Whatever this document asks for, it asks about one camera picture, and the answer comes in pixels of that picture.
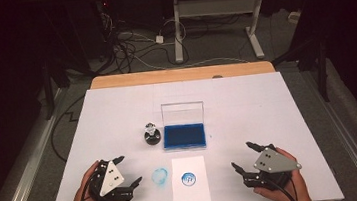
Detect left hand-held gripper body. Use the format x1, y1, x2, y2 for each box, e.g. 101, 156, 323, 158
85, 157, 135, 201

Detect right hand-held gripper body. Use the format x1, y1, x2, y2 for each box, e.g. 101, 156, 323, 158
239, 140, 305, 194

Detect black stamp with clear knob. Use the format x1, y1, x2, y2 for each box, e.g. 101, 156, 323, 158
142, 121, 163, 144

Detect person's right hand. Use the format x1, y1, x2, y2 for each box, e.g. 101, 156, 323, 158
249, 144, 312, 201

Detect white paper sheet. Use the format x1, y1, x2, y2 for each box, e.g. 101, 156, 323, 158
167, 154, 212, 201

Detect blue ink pad clear case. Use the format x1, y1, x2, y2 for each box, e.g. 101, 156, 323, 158
159, 99, 210, 153

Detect black metal stand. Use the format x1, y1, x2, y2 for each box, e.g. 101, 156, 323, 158
38, 55, 76, 122
269, 36, 332, 108

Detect wooden table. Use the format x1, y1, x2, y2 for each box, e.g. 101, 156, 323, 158
78, 52, 336, 201

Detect desk with white metal legs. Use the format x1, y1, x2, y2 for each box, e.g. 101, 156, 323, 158
155, 0, 317, 70

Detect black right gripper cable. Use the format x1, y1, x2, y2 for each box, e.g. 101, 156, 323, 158
263, 173, 301, 201

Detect black floor cable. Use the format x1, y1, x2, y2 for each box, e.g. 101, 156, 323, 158
46, 95, 90, 164

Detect grey metal floor rail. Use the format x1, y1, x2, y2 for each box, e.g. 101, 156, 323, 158
297, 61, 357, 201
0, 86, 80, 201

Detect tangle of floor cables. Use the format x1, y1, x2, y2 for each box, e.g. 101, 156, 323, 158
94, 0, 251, 79

